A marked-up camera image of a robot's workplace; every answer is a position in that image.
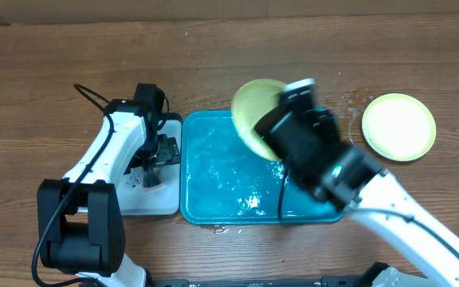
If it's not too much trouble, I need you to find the teal plastic tray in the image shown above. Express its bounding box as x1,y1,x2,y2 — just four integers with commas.
180,110,343,225

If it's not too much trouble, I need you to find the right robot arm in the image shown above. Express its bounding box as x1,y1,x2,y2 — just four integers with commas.
255,78,459,286

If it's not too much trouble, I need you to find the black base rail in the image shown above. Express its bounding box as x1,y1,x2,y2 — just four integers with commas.
145,275,373,287

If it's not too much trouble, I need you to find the green and pink sponge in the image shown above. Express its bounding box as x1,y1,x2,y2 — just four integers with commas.
142,168,164,192

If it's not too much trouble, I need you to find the black soapy water tray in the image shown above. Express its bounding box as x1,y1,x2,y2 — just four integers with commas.
116,112,182,216

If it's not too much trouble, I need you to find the yellow plate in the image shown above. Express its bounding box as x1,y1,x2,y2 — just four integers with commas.
361,93,437,162
230,79,286,161

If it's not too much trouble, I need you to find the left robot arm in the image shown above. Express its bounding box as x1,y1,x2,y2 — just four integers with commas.
31,83,182,286

